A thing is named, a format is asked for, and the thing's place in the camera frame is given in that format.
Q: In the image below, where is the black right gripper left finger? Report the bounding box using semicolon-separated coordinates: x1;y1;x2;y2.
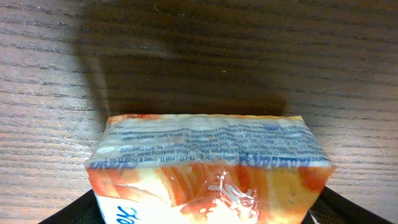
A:
39;190;104;224

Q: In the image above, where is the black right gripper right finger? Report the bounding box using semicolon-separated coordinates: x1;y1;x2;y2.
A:
306;187;392;224

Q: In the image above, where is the orange tissue pack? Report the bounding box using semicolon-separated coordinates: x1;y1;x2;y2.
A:
84;114;336;223

